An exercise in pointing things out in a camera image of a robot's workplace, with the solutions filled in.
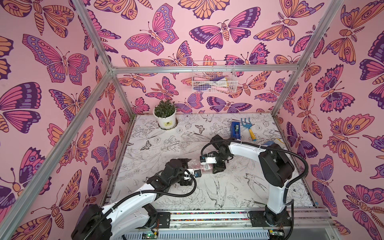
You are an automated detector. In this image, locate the clear bubble wrap sheet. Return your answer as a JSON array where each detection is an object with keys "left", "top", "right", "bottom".
[{"left": 187, "top": 159, "right": 213, "bottom": 176}]

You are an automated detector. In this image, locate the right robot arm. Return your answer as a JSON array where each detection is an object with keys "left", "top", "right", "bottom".
[{"left": 201, "top": 135, "right": 309, "bottom": 216}]

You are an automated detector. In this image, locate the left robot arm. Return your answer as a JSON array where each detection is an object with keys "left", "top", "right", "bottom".
[{"left": 71, "top": 159, "right": 202, "bottom": 240}]

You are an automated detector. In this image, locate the blue tape dispenser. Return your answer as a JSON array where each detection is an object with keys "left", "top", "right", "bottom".
[{"left": 231, "top": 121, "right": 241, "bottom": 140}]

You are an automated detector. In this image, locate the blue yellow garden rake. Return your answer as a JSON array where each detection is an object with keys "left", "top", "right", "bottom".
[{"left": 241, "top": 118, "right": 257, "bottom": 142}]

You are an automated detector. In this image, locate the white potted succulent plant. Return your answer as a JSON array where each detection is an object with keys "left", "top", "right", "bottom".
[{"left": 153, "top": 100, "right": 177, "bottom": 130}]

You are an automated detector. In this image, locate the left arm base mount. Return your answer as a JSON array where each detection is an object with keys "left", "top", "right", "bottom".
[{"left": 144, "top": 212, "right": 171, "bottom": 230}]

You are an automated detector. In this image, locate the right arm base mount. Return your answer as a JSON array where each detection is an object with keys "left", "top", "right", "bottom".
[{"left": 247, "top": 211, "right": 292, "bottom": 228}]

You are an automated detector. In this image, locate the white wire wall basket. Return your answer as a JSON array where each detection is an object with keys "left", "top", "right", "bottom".
[{"left": 190, "top": 65, "right": 238, "bottom": 94}]

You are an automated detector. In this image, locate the aluminium front rail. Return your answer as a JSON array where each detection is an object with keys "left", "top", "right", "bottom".
[{"left": 119, "top": 208, "right": 342, "bottom": 240}]

